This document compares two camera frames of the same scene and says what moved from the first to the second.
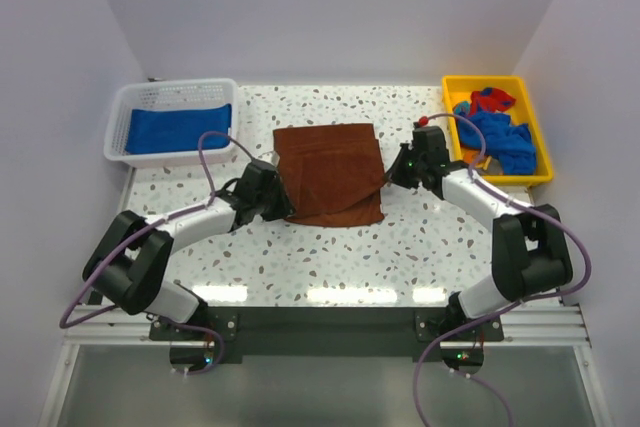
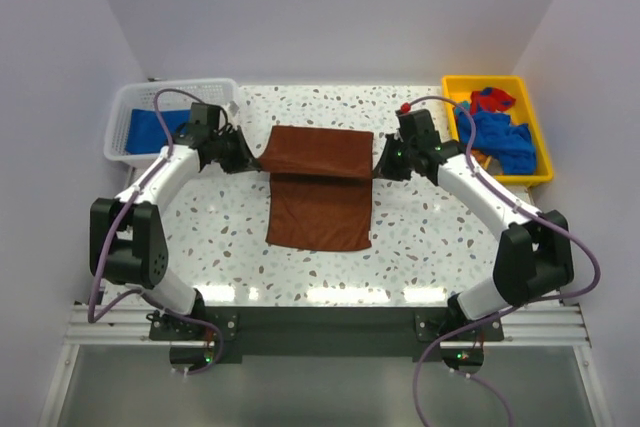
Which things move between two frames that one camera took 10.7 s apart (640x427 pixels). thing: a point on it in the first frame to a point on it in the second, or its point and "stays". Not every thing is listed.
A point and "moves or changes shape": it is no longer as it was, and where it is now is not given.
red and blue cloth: [490, 99] stays
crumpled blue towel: [512, 144] stays
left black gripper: [284, 208] to [244, 161]
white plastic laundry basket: [167, 94] stays
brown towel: [333, 173] moves or changes shape
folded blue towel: [178, 130] stays
